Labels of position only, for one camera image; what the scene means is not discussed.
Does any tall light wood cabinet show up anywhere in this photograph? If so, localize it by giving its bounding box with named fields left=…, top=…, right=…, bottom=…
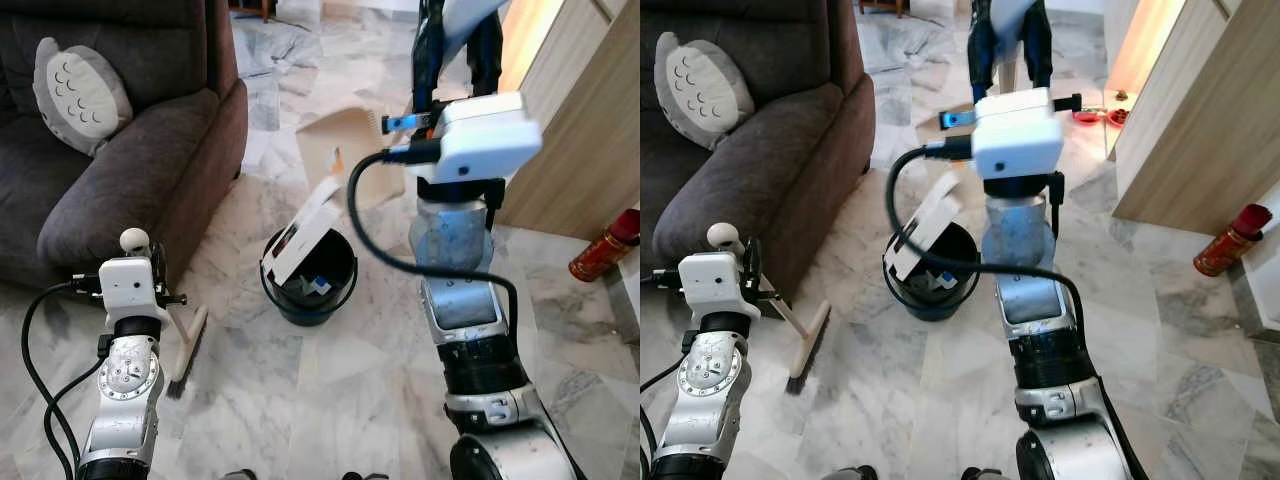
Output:
left=497, top=0, right=641, bottom=241
left=1105, top=0, right=1280, bottom=236

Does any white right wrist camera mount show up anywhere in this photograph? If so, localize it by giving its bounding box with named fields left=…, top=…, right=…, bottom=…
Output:
left=437, top=92, right=544, bottom=186
left=972, top=88, right=1064, bottom=181

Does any dark grey fabric sofa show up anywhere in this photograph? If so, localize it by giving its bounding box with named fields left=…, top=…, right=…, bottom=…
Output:
left=640, top=0, right=876, bottom=301
left=0, top=0, right=249, bottom=291

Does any long white product box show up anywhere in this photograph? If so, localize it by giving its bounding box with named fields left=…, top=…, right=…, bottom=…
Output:
left=888, top=170, right=963, bottom=281
left=262, top=175, right=343, bottom=286

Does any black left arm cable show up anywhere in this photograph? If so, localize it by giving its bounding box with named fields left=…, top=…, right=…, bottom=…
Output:
left=640, top=268, right=693, bottom=480
left=20, top=280, right=106, bottom=480

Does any dark blue plastic bucket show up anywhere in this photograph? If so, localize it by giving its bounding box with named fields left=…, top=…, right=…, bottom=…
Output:
left=260, top=228, right=359, bottom=327
left=882, top=222, right=981, bottom=321

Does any red spray can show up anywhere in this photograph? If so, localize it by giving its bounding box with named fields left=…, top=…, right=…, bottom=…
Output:
left=568, top=208, right=641, bottom=284
left=1193, top=203, right=1274, bottom=278

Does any beige broom with purple bristles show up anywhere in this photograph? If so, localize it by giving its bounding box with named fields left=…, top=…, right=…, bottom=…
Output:
left=705, top=222, right=833, bottom=394
left=118, top=228, right=211, bottom=401

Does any grey paw print pillow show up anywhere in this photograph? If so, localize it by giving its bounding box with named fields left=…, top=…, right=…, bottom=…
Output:
left=33, top=37, right=134, bottom=156
left=655, top=32, right=756, bottom=151

